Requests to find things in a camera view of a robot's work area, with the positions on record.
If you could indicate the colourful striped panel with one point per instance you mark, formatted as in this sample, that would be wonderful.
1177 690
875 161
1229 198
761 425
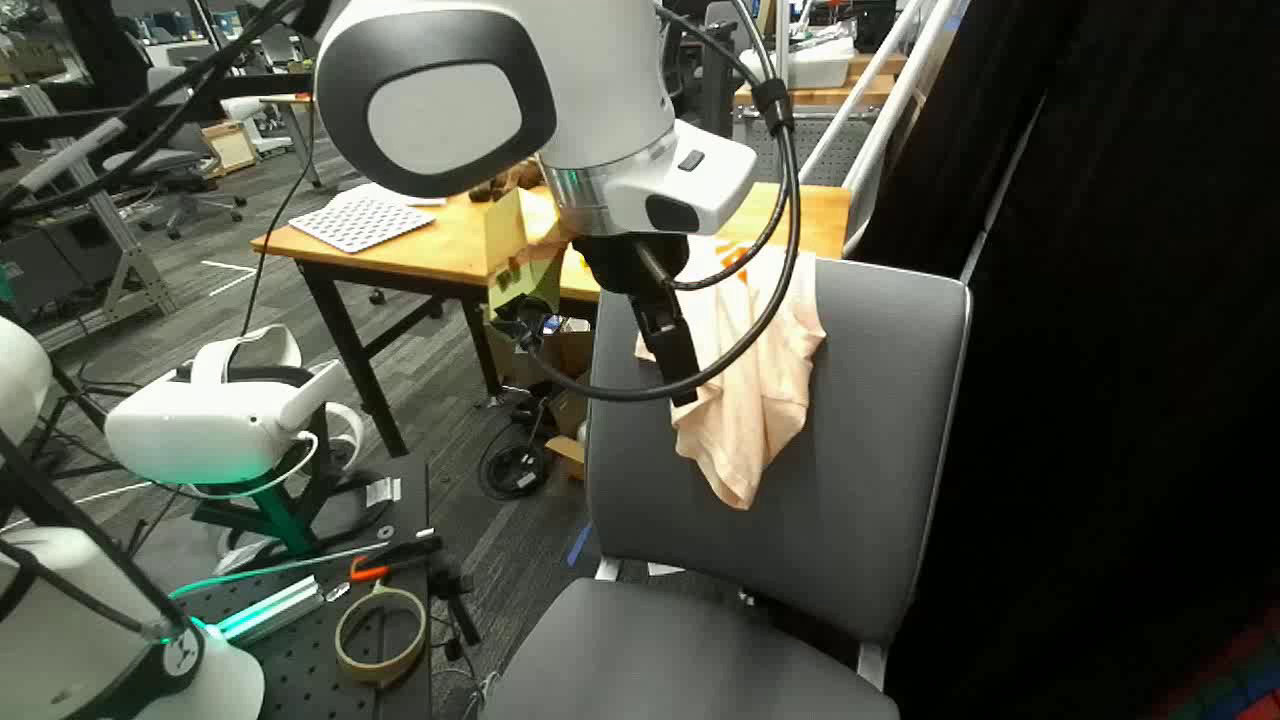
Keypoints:
1232 672

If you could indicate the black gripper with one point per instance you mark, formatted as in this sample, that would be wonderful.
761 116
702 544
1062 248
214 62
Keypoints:
625 260

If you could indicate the white keyboard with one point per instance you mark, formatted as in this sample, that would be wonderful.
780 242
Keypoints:
357 219

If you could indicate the grey fabric chair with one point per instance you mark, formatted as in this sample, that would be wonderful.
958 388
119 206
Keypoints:
852 441

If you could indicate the black wheeled device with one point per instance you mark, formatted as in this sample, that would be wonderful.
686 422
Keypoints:
519 464

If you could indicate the yellow green box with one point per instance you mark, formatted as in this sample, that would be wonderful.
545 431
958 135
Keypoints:
520 260

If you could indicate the beige tape roll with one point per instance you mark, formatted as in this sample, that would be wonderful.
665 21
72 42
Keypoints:
349 642

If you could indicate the black tripod pole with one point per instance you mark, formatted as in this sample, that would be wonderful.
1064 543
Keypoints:
82 543

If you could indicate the wooden table with black legs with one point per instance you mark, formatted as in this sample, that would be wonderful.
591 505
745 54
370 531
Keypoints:
442 255

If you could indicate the black curtain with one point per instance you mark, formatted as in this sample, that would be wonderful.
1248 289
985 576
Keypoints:
1135 334

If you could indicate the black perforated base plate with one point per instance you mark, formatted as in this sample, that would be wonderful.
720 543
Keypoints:
307 683

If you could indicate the white rounded camera stand base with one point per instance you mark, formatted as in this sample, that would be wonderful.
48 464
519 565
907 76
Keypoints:
64 642

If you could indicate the white metal frame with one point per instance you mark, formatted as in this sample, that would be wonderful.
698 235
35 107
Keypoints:
899 95

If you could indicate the peach pink shirt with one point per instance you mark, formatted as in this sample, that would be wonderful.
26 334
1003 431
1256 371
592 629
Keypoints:
745 401

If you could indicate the teal bar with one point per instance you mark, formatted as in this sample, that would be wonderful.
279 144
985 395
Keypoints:
252 600

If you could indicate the black crossed poles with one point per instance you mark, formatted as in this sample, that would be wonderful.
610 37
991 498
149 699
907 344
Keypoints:
172 95

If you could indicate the white VR headset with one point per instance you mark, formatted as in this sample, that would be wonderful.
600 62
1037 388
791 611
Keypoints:
200 425

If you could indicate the grey office chair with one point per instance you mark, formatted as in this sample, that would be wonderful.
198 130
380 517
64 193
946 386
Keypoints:
162 167

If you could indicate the cardboard box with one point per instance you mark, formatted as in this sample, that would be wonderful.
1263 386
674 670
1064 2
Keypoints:
567 348

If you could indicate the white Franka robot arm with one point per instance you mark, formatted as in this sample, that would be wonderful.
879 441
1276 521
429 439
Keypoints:
585 67

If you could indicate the green headset stand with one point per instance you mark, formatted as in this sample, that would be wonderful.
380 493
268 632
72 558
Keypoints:
286 512

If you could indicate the white rounded object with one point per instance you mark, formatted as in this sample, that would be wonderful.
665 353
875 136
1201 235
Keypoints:
21 380

